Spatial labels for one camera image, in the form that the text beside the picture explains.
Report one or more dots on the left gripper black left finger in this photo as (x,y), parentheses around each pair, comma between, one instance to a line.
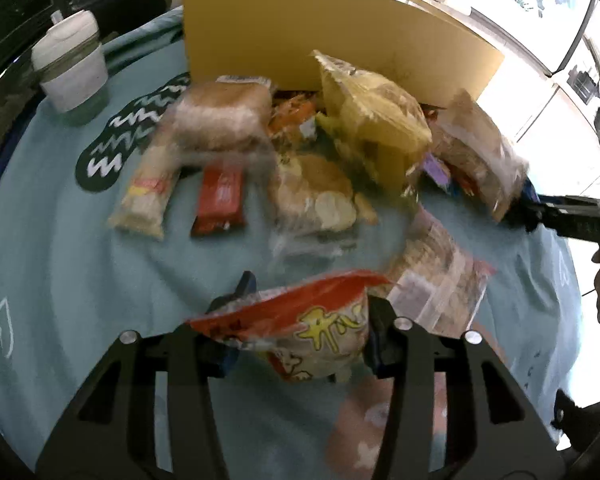
(107,431)

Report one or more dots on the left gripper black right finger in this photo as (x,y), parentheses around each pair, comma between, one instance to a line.
(492,432)

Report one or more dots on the brown snack packet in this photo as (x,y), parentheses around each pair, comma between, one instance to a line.
(465,137)

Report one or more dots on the red yellow snack bag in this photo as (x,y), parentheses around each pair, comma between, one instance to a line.
(307,331)

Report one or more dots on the yellow cake snack bag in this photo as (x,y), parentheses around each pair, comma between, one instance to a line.
(375,124)

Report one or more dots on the red chocolate bar packet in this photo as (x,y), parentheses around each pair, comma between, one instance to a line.
(219,206)

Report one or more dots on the light blue tablecloth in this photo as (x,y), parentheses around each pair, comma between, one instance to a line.
(70,284)

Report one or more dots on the grey printed snack packet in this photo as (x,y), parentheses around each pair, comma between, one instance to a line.
(434,281)

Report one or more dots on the framed lotus painting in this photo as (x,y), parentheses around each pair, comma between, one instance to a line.
(552,34)

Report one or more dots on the clear bread snack packet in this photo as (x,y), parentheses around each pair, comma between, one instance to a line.
(316,208)

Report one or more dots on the white lidded cup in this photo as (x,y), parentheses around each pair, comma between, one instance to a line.
(69,61)

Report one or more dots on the yellow cardboard box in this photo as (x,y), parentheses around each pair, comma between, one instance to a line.
(420,48)

